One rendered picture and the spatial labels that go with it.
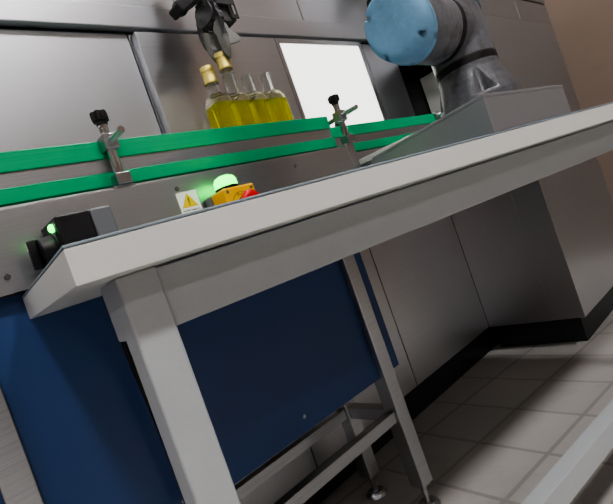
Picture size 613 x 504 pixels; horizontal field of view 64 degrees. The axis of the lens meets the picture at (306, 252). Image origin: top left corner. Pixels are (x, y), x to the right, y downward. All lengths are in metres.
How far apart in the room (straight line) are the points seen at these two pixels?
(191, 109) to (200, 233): 0.91
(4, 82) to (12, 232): 0.50
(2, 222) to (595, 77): 3.17
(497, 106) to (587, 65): 2.61
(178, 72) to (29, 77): 0.35
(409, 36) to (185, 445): 0.68
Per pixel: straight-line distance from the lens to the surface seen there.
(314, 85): 1.70
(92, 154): 0.90
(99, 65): 1.34
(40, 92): 1.26
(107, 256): 0.44
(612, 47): 3.43
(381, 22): 0.90
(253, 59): 1.57
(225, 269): 0.52
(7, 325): 0.81
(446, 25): 0.92
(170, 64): 1.39
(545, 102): 1.00
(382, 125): 1.59
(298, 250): 0.57
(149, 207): 0.89
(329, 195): 0.56
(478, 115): 0.85
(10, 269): 0.80
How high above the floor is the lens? 0.69
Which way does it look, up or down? 1 degrees down
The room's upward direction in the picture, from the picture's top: 20 degrees counter-clockwise
